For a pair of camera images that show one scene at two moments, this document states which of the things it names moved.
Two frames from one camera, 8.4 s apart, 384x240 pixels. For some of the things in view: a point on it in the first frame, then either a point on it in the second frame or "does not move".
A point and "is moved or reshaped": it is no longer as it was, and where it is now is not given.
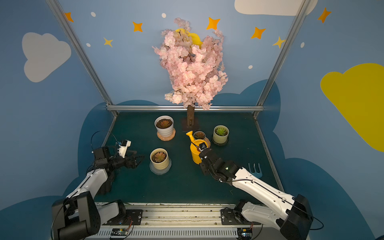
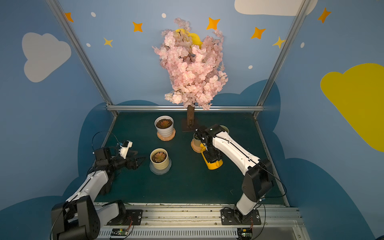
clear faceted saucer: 160,172 does not move
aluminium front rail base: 178,221 does not move
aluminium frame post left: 76,40 does not move
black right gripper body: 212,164 to 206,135
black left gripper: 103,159 does not move
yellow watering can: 196,146 is moved or reshaped
